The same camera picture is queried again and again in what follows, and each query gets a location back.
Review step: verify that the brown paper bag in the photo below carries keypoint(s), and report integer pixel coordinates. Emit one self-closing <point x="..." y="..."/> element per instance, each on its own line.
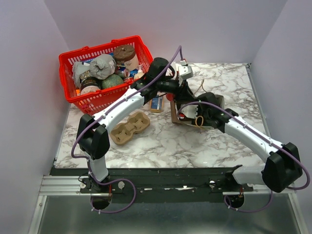
<point x="176" y="118"/>

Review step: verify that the brown lidded round container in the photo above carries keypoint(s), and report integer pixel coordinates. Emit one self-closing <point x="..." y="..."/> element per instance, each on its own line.
<point x="125" y="55"/>

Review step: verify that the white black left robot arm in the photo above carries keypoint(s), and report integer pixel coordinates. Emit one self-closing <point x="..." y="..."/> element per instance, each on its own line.
<point x="93" y="131"/>

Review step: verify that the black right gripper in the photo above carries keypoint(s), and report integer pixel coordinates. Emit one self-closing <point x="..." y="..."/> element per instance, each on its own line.
<point x="199" y="121"/>

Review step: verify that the grey crumpled bag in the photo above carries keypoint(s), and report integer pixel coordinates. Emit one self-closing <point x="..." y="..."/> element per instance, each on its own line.
<point x="100" y="67"/>

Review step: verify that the black gold labelled jar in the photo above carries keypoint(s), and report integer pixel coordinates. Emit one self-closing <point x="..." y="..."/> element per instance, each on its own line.
<point x="88" y="83"/>

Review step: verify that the green round melon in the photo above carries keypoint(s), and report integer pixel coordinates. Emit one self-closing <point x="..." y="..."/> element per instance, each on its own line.
<point x="111" y="81"/>

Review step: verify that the red plastic shopping basket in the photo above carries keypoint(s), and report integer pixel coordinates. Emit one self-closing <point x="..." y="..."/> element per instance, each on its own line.
<point x="94" y="102"/>

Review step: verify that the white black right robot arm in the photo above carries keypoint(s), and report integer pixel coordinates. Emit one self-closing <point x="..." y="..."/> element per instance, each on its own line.
<point x="281" y="161"/>

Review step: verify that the blue white can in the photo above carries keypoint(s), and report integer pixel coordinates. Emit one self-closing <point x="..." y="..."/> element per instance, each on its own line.
<point x="123" y="72"/>

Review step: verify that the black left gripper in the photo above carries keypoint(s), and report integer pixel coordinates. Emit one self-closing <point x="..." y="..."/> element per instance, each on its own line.
<point x="183" y="93"/>

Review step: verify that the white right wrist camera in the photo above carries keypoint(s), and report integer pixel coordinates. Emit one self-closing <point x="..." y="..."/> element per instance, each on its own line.
<point x="189" y="111"/>

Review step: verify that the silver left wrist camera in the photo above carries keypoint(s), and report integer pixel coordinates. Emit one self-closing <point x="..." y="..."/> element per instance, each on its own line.
<point x="184" y="71"/>

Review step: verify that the blue tan small box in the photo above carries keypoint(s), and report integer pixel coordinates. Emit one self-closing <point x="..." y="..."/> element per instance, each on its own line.
<point x="156" y="105"/>

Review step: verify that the black mounting base rail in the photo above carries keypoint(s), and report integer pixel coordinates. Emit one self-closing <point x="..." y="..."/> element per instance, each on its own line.
<point x="155" y="185"/>

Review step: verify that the red ribbed cup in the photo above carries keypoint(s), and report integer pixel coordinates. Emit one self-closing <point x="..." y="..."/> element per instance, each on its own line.
<point x="170" y="97"/>

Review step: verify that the small white pump bottle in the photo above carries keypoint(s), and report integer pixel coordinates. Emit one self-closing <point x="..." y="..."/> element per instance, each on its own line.
<point x="140" y="73"/>

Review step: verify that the cardboard cup carrier tray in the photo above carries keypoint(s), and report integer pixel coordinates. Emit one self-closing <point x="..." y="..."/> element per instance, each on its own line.
<point x="135" y="124"/>

